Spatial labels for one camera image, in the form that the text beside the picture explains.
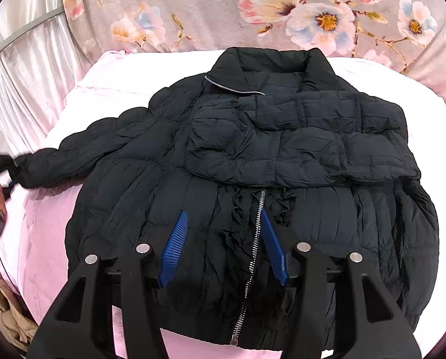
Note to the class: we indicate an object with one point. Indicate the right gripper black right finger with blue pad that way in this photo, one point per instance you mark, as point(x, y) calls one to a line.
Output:
point(368, 321)

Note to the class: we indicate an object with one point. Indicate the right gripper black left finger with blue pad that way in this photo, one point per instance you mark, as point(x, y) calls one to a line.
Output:
point(79, 322)

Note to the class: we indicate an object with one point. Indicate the black puffer jacket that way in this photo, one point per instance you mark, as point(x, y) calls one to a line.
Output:
point(263, 129)

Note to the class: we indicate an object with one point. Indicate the beige cloth on floor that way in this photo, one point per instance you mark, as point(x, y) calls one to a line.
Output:
point(17, 329)

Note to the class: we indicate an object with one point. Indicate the silver pleated curtain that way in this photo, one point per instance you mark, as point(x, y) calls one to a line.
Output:
point(39, 65)

